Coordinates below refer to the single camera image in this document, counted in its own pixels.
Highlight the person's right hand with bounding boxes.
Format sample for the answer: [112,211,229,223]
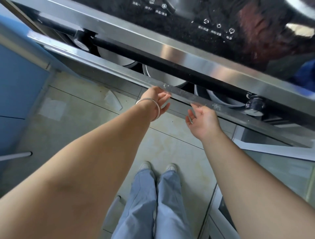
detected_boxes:
[185,103,223,141]

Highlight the person's left hand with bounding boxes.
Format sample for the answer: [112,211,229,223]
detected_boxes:
[141,86,172,114]

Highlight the small grey bowl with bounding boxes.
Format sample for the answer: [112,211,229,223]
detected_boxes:
[205,88,246,109]

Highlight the steel drawer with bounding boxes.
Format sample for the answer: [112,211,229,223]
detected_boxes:
[27,32,312,148]

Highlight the person's right forearm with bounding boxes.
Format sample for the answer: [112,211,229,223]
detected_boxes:
[201,129,315,239]

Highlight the person's left forearm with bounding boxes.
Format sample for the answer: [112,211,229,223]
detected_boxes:
[0,102,158,239]

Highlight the black stove knob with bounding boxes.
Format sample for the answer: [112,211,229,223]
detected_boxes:
[74,29,94,52]
[245,95,266,116]

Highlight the black glass gas stove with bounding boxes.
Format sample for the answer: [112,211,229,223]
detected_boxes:
[5,0,315,123]

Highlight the glass stove cabinet door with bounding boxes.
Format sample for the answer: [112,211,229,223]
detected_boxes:
[200,124,315,239]

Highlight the light blue trousers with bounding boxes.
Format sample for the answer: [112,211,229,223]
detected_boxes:
[111,168,192,239]

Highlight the blue base cabinet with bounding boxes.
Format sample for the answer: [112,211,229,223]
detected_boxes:
[0,5,57,170]

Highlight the silver bracelet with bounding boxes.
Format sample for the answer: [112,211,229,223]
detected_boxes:
[135,98,161,122]

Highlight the silver cabinet handle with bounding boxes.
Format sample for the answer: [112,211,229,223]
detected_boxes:
[0,151,33,162]

